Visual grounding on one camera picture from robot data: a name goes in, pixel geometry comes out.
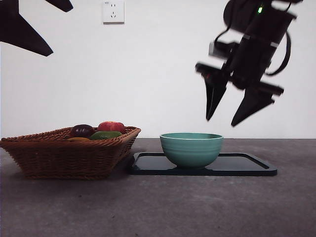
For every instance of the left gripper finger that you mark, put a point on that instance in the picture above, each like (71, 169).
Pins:
(63, 5)
(17, 29)

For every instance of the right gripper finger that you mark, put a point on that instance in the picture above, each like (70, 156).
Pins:
(251, 106)
(214, 93)

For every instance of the teal ribbed bowl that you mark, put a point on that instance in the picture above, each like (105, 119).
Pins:
(191, 150)

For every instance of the orange-brown kiwi fruit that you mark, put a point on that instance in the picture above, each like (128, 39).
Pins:
(78, 139)

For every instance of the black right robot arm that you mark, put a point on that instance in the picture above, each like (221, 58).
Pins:
(269, 22)

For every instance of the black rectangular tray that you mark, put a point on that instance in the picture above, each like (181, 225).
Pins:
(237, 168)

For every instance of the red apple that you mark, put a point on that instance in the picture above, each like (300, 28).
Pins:
(111, 127)

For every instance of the green fruit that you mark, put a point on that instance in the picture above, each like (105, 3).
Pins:
(105, 135)

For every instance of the dark purple fruit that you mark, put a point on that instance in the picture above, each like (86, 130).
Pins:
(81, 130)

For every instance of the brown wicker basket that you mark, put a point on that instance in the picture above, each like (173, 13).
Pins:
(61, 158)

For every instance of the pale grey right wrist camera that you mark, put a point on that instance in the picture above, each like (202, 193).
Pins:
(214, 49)

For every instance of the white wall socket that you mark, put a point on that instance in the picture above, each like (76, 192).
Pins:
(113, 12)

